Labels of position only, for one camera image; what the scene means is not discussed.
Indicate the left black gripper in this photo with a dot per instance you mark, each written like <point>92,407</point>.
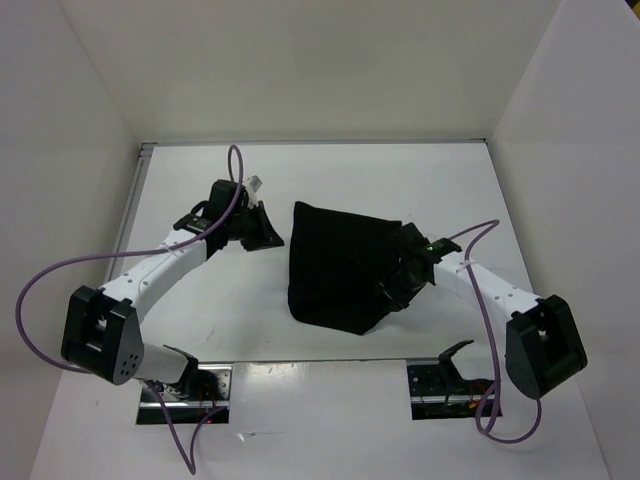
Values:
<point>266,236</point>

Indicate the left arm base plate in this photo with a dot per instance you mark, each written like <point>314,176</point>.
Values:
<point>209,399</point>

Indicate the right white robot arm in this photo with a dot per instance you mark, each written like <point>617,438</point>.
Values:
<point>543,347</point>

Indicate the black skirt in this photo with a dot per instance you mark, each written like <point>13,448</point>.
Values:
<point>337,261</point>

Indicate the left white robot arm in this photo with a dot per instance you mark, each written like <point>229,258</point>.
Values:
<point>102,332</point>

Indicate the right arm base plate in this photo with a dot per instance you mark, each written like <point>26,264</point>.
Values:
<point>437,391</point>

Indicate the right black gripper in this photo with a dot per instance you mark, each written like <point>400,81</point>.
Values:
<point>398,298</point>

